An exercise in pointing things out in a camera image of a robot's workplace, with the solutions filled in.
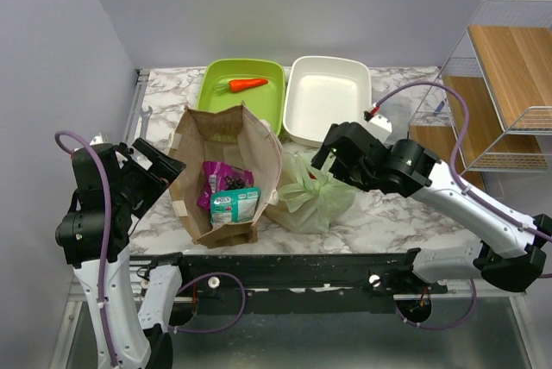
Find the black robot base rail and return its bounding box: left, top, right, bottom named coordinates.
left=130, top=250, right=446, bottom=316

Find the orange toy carrot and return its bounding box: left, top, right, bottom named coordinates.
left=212, top=78, right=268, bottom=94

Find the green plastic tray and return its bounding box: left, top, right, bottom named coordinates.
left=196, top=59, right=285, bottom=134

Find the silver open-end wrench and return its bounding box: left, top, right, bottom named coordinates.
left=137, top=106, right=153, bottom=139

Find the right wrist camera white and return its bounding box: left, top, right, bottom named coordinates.
left=364, top=104, right=392, bottom=143

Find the green avocado print plastic bag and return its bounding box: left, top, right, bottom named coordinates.
left=265, top=152, right=356, bottom=235

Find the purple snack packet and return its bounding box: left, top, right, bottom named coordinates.
left=197, top=161, right=254, bottom=210

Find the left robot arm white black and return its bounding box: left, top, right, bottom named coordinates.
left=54, top=131, right=191, bottom=368

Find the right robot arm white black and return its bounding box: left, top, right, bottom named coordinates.
left=310, top=122, right=551, bottom=293

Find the white wire shelf rack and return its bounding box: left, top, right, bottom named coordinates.
left=409, top=0, right=551, bottom=198

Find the brown jute tote bag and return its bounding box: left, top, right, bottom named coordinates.
left=169, top=104, right=283, bottom=248

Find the white plastic tray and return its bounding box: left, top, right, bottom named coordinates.
left=283, top=56, right=372, bottom=147

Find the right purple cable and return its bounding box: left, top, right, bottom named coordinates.
left=365, top=81, right=552, bottom=330

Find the teal snack packet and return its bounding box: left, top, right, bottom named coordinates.
left=210, top=187, right=260, bottom=228

